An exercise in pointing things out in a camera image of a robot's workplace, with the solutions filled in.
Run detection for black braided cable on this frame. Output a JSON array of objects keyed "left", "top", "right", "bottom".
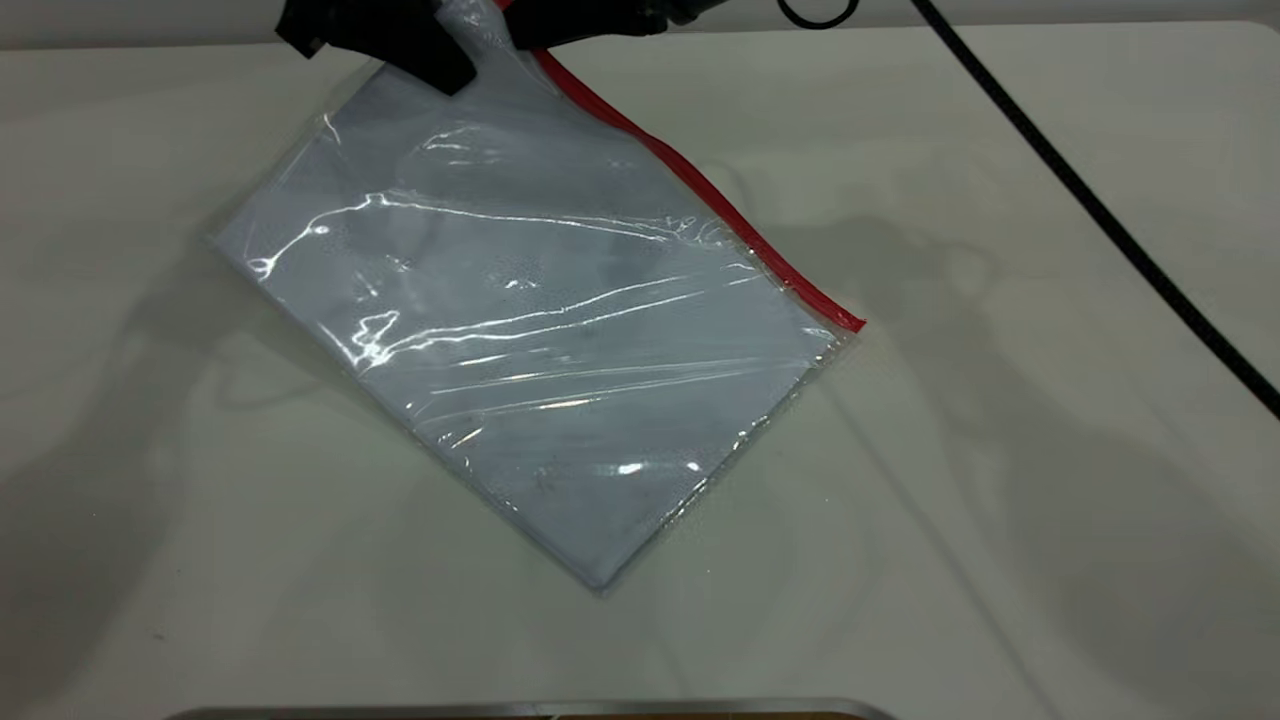
[{"left": 908, "top": 0, "right": 1280, "bottom": 419}]

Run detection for clear plastic zipper bag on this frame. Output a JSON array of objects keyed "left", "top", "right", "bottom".
[{"left": 208, "top": 0, "right": 869, "bottom": 599}]

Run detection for white paper stack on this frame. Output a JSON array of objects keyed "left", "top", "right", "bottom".
[{"left": 215, "top": 65, "right": 836, "bottom": 591}]

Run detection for black cable loop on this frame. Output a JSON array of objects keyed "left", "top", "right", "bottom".
[{"left": 776, "top": 0, "right": 861, "bottom": 30}]

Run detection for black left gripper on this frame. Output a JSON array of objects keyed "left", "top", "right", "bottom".
[{"left": 275, "top": 0, "right": 477, "bottom": 97}]

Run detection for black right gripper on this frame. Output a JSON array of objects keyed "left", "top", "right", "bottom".
[{"left": 508, "top": 0, "right": 723, "bottom": 51}]

